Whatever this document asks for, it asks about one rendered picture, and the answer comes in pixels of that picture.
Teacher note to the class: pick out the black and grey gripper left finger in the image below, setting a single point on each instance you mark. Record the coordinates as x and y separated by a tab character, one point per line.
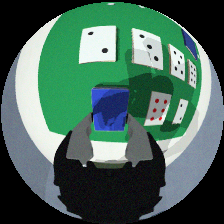
75	149

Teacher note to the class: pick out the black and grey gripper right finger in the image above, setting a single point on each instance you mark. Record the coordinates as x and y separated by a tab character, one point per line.
143	151

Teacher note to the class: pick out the white playing card with red pips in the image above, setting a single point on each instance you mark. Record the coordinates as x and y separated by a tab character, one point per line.
158	107

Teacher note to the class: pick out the green felt mat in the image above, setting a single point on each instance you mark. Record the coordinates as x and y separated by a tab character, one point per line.
64	85

